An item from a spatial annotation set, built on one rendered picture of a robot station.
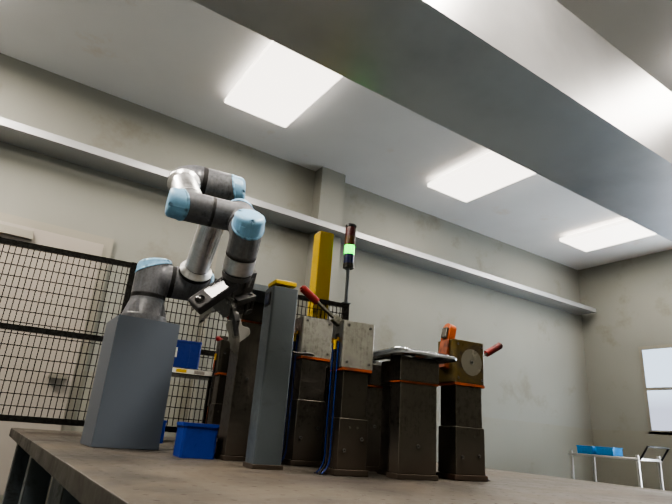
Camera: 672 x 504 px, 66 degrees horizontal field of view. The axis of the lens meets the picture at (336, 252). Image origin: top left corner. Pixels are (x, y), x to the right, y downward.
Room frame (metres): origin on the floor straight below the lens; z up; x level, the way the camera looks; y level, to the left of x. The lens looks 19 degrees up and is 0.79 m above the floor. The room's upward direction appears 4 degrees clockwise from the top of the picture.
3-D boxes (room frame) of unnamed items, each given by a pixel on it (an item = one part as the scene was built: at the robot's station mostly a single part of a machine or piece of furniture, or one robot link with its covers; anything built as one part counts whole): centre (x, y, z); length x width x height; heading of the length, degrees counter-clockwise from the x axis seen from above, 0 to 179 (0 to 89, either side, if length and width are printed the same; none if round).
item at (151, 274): (1.78, 0.64, 1.27); 0.13 x 0.12 x 0.14; 114
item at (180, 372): (2.65, 0.61, 1.02); 0.90 x 0.22 x 0.03; 116
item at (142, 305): (1.78, 0.65, 1.15); 0.15 x 0.15 x 0.10
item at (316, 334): (1.55, 0.06, 0.90); 0.13 x 0.08 x 0.41; 116
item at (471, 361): (1.48, -0.39, 0.88); 0.14 x 0.09 x 0.36; 116
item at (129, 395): (1.78, 0.65, 0.90); 0.20 x 0.20 x 0.40; 32
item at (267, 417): (1.34, 0.14, 0.92); 0.08 x 0.08 x 0.44; 26
